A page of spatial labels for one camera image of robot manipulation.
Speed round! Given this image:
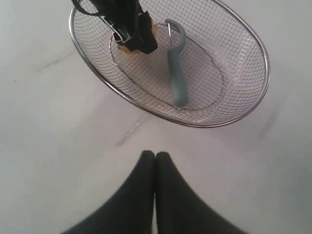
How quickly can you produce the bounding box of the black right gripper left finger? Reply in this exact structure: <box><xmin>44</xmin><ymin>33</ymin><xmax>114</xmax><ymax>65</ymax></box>
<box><xmin>64</xmin><ymin>151</ymin><xmax>155</xmax><ymax>234</ymax></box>

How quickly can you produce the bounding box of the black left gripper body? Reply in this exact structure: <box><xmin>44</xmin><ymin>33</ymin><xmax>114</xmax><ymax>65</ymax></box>
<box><xmin>90</xmin><ymin>0</ymin><xmax>141</xmax><ymax>23</ymax></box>

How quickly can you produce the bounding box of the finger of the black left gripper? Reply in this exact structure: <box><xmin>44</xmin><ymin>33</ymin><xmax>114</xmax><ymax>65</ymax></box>
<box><xmin>138</xmin><ymin>11</ymin><xmax>158</xmax><ymax>54</ymax></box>
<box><xmin>111</xmin><ymin>14</ymin><xmax>140</xmax><ymax>53</ymax></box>

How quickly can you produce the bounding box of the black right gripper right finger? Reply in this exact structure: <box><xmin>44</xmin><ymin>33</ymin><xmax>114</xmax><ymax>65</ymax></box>
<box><xmin>156</xmin><ymin>152</ymin><xmax>245</xmax><ymax>234</ymax></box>

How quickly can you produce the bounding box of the yellow lemon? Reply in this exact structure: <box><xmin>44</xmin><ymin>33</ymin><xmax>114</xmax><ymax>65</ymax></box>
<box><xmin>115</xmin><ymin>11</ymin><xmax>158</xmax><ymax>54</ymax></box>

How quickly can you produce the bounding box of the teal handled peeler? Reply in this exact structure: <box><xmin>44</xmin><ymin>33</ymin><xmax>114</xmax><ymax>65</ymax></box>
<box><xmin>165</xmin><ymin>19</ymin><xmax>189</xmax><ymax>108</ymax></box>

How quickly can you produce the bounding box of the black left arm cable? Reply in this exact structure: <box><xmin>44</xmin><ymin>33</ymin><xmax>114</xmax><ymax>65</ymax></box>
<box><xmin>71</xmin><ymin>0</ymin><xmax>105</xmax><ymax>17</ymax></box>

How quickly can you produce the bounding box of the oval wire mesh basket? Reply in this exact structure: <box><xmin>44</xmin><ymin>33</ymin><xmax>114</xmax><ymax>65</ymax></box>
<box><xmin>69</xmin><ymin>0</ymin><xmax>270</xmax><ymax>128</ymax></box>

